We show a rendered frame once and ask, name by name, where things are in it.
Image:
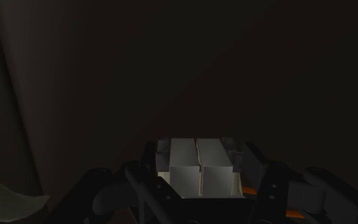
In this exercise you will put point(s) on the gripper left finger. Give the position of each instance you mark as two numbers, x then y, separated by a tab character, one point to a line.
141	198

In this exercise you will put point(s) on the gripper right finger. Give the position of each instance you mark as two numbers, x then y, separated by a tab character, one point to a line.
274	183

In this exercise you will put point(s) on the white grooved box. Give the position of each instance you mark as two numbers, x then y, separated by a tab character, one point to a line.
214	173

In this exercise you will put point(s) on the orange flat thing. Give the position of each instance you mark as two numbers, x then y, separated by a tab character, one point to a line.
294	214

